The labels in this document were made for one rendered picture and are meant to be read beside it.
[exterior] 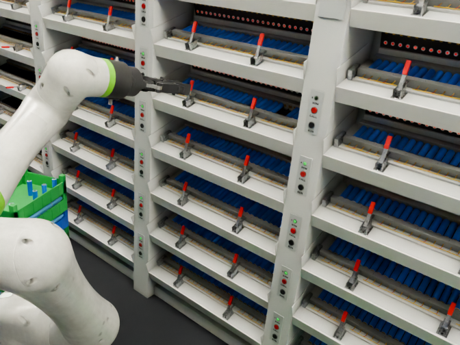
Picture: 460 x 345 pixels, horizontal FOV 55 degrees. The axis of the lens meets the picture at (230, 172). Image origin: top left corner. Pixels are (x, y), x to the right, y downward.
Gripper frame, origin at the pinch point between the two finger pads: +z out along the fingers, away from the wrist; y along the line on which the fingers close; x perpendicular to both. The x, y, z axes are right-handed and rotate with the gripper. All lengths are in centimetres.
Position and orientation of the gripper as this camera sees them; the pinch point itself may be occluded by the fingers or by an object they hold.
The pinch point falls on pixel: (176, 87)
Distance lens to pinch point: 131.2
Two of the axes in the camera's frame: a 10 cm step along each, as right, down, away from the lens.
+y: 7.8, 3.2, -5.4
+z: 5.9, -0.7, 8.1
